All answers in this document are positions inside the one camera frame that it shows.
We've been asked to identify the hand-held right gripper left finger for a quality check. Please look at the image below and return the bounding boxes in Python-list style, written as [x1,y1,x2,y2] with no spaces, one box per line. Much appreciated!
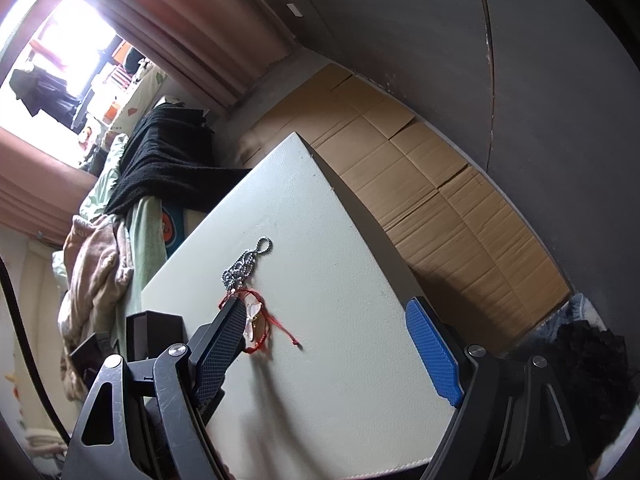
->
[62,297,248,480]

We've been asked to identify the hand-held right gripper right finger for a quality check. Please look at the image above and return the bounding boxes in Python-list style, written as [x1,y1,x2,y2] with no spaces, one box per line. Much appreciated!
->
[405,297,586,480]

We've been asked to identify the red string bracelet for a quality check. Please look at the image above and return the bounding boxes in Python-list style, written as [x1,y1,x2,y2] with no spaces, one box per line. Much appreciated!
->
[218,287,303,357]

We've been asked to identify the black cardboard box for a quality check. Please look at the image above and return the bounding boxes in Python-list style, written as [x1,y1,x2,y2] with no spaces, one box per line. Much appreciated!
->
[125,311,187,362]

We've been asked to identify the silver bead chain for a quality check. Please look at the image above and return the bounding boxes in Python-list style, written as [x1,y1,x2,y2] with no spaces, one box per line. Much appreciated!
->
[222,237,272,294]

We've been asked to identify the blue orange printed cloth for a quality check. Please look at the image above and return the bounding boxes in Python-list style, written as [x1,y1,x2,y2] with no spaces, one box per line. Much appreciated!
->
[159,204,193,257]

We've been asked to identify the green bed sheet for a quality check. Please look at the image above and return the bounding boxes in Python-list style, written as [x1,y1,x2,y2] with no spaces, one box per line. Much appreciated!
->
[79,132,172,313]

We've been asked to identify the pink fleece blanket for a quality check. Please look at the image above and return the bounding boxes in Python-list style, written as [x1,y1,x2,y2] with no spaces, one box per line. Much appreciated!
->
[56,214,137,402]

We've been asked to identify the light blue cloth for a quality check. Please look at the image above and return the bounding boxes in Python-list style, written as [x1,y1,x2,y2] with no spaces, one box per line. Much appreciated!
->
[537,292,608,341]

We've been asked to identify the black fuzzy cloth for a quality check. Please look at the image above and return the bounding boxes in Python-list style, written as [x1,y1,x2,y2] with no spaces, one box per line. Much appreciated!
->
[505,321,630,466]

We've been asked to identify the flattened cardboard sheet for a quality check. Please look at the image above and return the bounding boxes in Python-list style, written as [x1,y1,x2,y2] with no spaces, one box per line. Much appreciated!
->
[237,62,574,357]

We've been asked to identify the black knitted blanket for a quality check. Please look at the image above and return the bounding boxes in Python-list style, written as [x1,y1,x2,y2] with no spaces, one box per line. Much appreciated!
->
[104,106,252,217]

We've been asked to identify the pink curtain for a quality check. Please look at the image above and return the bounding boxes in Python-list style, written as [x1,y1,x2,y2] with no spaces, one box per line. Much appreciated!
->
[0,126,97,232]
[87,0,303,112]

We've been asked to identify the leaf print white cloth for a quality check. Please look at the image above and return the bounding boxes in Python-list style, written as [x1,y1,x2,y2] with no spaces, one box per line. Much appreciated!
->
[112,59,167,132]

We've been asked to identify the black hanging clothes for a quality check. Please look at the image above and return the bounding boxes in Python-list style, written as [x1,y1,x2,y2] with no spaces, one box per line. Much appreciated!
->
[9,66,77,117]

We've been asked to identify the dark brown wardrobe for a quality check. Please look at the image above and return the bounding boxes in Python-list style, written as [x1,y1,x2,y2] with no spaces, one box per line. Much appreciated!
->
[277,0,640,313]

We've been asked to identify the black cable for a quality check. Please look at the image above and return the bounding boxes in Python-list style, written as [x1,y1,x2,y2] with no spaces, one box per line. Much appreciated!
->
[0,254,72,447]

